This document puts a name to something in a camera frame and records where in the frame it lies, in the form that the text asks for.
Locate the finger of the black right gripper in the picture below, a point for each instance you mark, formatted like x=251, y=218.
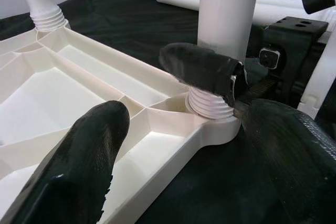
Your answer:
x=202, y=72

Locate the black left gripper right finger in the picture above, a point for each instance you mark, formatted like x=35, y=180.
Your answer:
x=302, y=171

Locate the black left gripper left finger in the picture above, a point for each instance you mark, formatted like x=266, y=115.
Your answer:
x=73, y=176

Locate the white plastic table top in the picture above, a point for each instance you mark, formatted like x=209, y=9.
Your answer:
x=34, y=108

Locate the black cloth table cover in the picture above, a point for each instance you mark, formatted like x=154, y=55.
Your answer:
x=118, y=19

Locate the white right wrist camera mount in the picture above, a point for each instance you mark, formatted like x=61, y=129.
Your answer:
x=319, y=82

